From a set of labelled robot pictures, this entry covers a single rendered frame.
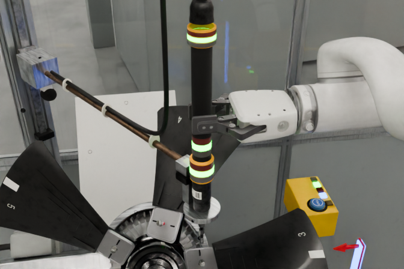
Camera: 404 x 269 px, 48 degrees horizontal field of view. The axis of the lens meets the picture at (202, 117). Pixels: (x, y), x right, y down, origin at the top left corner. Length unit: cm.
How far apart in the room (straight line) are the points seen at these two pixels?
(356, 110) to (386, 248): 160
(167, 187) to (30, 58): 51
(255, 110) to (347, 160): 118
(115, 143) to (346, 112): 63
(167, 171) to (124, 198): 23
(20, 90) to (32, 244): 45
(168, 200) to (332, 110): 39
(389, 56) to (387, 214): 151
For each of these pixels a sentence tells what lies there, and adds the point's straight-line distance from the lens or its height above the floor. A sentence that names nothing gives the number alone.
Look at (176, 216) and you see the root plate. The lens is 95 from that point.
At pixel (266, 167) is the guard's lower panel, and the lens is 177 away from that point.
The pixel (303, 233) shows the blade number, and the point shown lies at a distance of 104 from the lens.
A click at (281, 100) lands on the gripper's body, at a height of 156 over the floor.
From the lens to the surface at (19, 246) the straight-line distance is 114.
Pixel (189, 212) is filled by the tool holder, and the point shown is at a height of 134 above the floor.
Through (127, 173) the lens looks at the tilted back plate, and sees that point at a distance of 118.
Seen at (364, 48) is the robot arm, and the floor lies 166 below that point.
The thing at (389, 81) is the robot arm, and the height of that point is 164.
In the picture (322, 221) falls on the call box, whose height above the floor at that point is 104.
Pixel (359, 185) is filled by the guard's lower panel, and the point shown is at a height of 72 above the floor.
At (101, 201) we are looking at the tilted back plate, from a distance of 119.
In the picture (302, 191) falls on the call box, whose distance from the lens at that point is 135.
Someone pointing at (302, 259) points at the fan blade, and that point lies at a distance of 101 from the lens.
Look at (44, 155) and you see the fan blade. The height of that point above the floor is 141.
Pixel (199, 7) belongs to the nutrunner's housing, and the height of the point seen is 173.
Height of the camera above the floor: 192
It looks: 31 degrees down
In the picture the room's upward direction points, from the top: straight up
